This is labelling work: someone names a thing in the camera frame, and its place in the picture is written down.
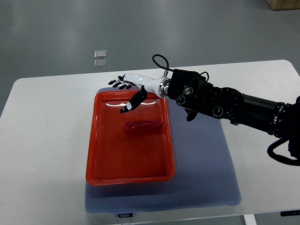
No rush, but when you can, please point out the red plastic tray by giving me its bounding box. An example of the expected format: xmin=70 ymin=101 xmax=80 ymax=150
xmin=86 ymin=90 xmax=175 ymax=186

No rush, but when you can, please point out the red pepper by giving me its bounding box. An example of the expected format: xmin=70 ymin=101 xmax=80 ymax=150
xmin=124 ymin=120 xmax=164 ymax=135

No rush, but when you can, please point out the black label tag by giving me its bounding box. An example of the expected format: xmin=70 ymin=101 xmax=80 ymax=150
xmin=118 ymin=213 xmax=133 ymax=218

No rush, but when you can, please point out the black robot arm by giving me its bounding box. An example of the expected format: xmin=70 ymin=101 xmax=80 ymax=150
xmin=109 ymin=69 xmax=300 ymax=166

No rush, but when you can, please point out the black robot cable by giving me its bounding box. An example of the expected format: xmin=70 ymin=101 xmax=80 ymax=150
xmin=151 ymin=54 xmax=170 ymax=78

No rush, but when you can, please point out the upper floor socket plate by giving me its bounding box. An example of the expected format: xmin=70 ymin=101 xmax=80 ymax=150
xmin=94 ymin=50 xmax=106 ymax=59

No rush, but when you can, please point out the blue-grey textured mat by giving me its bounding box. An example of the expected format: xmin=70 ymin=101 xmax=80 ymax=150
xmin=85 ymin=100 xmax=241 ymax=214

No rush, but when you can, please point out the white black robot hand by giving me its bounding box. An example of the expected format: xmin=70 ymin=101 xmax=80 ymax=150
xmin=108 ymin=73 xmax=169 ymax=113

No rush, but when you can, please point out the white table leg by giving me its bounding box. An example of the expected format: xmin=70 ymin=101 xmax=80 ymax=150
xmin=243 ymin=214 xmax=257 ymax=225

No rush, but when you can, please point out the cardboard box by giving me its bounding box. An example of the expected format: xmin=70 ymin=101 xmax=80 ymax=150
xmin=266 ymin=0 xmax=300 ymax=11

